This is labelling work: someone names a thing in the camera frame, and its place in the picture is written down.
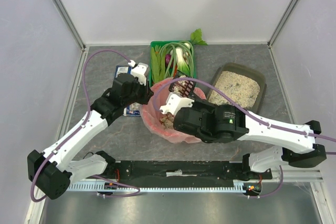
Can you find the green lettuce leaf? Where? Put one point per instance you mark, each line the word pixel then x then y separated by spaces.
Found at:
pixel 157 66

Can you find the dark translucent litter box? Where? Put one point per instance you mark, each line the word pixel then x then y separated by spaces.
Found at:
pixel 250 73

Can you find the purple onion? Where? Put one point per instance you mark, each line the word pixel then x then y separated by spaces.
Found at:
pixel 167 59

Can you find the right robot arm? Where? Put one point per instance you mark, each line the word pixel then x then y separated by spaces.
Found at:
pixel 292 144

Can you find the orange carrot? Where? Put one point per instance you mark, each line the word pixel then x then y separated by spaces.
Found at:
pixel 174 72

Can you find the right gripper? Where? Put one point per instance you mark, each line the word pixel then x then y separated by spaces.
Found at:
pixel 179 123

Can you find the green vegetable tray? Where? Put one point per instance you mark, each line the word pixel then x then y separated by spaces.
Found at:
pixel 157 45

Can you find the green leaf sprig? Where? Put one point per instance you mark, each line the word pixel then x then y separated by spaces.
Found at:
pixel 196 37

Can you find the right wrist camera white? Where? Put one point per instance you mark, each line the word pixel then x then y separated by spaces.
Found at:
pixel 174 103

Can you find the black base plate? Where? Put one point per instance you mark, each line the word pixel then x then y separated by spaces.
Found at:
pixel 180 174

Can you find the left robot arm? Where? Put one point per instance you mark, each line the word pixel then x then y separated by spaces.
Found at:
pixel 53 170

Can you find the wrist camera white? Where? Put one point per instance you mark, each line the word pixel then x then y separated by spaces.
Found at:
pixel 174 103
pixel 139 71

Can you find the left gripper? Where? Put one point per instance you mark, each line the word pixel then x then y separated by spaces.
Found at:
pixel 144 93

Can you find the white bok choy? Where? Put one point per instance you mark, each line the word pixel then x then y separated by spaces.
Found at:
pixel 181 55

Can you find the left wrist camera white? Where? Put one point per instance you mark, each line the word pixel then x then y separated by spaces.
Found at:
pixel 139 71

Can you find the green long beans bundle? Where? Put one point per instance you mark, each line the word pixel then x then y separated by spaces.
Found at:
pixel 168 71

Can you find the white cable duct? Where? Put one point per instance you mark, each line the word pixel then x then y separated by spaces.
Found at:
pixel 93 185

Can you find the black litter scoop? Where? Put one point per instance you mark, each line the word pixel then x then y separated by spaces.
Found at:
pixel 192 94

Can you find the blue Doritos chip bag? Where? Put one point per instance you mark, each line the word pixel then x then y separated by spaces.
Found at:
pixel 132 109

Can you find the pink plastic bag liner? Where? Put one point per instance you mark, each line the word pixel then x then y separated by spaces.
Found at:
pixel 155 98

